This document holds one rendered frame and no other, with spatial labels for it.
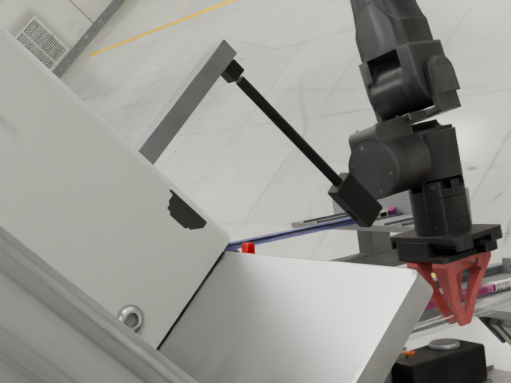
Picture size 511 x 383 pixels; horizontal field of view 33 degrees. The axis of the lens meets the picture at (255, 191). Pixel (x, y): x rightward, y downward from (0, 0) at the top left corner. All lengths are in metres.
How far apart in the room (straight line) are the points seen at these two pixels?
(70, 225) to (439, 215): 0.64
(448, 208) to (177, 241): 0.61
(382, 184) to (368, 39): 0.16
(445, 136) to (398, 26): 0.12
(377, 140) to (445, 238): 0.12
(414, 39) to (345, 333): 0.67
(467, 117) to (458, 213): 2.16
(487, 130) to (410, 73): 2.05
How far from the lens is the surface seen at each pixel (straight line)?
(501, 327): 1.33
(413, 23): 0.88
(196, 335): 0.27
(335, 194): 0.67
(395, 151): 0.81
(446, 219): 0.87
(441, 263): 0.87
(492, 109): 2.97
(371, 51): 0.89
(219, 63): 0.61
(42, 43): 8.84
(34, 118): 0.27
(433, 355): 0.66
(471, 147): 2.88
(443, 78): 0.87
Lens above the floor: 1.52
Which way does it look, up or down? 24 degrees down
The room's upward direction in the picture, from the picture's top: 46 degrees counter-clockwise
